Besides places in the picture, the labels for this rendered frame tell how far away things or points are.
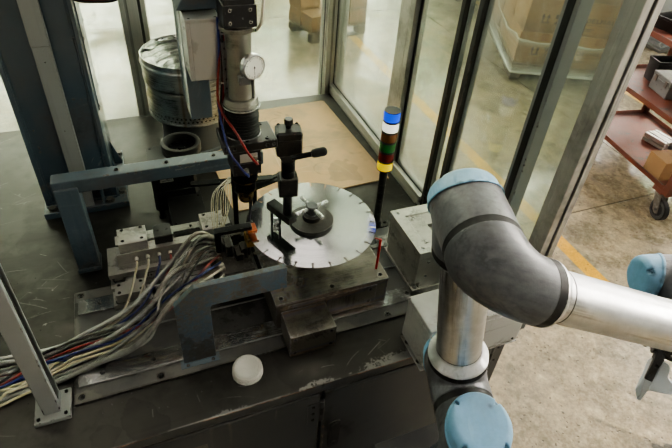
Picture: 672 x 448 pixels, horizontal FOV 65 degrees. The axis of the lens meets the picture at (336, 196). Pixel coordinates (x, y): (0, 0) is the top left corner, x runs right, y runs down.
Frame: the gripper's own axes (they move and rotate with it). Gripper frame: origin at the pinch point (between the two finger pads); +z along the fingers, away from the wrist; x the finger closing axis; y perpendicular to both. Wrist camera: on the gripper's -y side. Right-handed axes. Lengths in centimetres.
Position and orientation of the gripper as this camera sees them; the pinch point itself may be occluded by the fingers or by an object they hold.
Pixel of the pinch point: (637, 370)
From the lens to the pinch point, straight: 132.0
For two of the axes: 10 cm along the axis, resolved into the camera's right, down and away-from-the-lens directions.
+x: 5.0, -5.1, 7.0
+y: 8.7, 3.5, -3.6
